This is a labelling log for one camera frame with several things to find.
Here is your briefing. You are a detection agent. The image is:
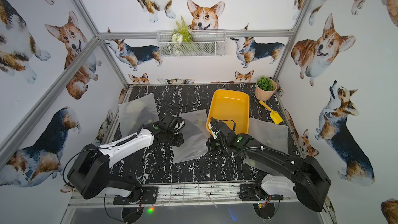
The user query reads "white wire wall basket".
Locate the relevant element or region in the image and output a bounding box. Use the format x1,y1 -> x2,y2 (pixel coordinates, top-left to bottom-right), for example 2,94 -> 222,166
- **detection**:
157,30 -> 227,58

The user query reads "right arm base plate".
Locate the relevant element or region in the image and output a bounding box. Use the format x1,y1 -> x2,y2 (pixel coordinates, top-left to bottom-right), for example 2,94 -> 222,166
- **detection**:
238,184 -> 284,201

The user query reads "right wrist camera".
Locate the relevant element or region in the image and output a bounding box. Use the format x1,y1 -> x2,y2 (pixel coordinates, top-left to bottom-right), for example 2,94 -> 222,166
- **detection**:
208,123 -> 218,140

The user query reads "yellow plastic tray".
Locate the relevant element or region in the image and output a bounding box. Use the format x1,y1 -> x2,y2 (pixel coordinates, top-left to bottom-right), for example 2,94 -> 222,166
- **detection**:
206,89 -> 250,134

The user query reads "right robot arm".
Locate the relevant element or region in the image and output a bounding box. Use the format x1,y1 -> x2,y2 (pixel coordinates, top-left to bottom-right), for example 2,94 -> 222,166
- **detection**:
208,118 -> 331,212

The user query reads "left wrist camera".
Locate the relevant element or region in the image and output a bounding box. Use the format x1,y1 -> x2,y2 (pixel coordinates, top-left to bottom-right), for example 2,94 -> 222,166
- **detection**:
158,114 -> 185,133

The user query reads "frosted zip-top bag front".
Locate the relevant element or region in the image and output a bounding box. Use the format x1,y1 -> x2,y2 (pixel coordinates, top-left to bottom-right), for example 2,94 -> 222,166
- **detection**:
243,118 -> 288,176

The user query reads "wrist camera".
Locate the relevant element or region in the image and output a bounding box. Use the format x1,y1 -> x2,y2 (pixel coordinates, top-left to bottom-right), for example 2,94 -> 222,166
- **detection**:
208,123 -> 218,140
158,114 -> 185,133

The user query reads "pink pot green plant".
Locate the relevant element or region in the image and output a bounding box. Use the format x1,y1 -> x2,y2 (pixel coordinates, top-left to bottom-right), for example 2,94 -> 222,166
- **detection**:
255,76 -> 277,101

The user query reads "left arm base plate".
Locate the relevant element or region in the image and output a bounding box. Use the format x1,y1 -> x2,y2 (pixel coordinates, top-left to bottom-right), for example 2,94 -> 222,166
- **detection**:
113,186 -> 159,205

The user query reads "aluminium frame post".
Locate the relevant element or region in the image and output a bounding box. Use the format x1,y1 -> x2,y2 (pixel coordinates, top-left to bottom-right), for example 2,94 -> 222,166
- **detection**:
1,36 -> 99,168

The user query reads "yellow plastic scoop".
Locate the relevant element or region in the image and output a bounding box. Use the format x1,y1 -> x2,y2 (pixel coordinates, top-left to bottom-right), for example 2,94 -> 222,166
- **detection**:
259,100 -> 284,124

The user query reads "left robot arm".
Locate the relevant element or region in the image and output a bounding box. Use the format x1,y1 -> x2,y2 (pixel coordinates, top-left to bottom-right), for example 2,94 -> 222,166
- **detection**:
63,120 -> 185,203

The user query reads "artificial fern and flower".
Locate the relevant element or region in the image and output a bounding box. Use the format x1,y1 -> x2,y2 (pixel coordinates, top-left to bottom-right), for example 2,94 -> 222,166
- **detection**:
171,16 -> 195,56

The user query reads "frosted zip-top bag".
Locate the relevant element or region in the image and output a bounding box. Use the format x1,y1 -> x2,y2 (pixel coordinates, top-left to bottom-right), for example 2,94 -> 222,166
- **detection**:
119,93 -> 159,138
173,110 -> 210,164
243,118 -> 288,176

